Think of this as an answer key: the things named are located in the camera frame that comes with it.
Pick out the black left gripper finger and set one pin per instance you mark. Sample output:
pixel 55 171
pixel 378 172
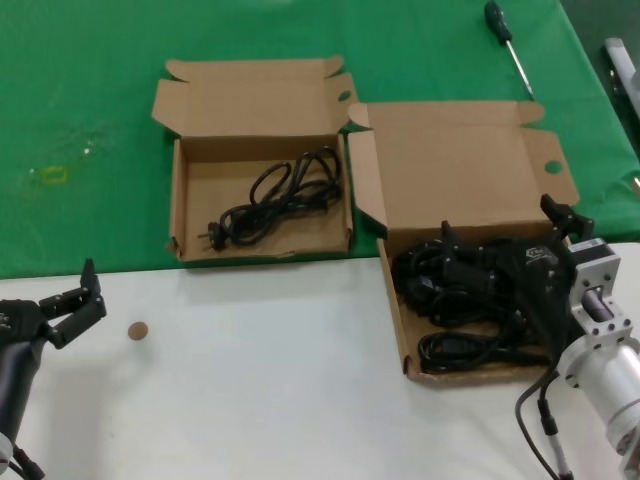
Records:
pixel 80 312

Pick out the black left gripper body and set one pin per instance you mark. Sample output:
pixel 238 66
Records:
pixel 17 360

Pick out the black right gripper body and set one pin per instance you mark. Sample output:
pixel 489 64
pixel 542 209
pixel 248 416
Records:
pixel 542 280

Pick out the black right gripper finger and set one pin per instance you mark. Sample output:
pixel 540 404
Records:
pixel 567 222
pixel 467 270

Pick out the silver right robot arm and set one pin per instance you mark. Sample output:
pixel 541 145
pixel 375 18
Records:
pixel 605 360

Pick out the open brown cardboard box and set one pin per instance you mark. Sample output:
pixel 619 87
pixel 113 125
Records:
pixel 250 100
pixel 450 160

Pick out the small brown cardboard disc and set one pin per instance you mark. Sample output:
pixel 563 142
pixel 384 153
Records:
pixel 137 330

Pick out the grey metal bar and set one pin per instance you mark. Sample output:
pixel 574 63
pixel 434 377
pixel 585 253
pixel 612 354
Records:
pixel 622 65

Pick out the green table cloth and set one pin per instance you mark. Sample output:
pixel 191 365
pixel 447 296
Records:
pixel 75 75

